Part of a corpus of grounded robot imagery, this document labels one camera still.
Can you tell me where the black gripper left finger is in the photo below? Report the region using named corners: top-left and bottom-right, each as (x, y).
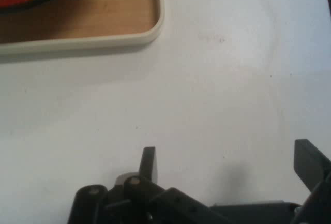
top-left (67, 146), bottom-right (230, 224)

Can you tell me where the wooden cutting board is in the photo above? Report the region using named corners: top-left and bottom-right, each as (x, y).
top-left (0, 0), bottom-right (166, 55)

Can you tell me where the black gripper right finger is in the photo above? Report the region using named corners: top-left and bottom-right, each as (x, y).
top-left (294, 138), bottom-right (331, 224)

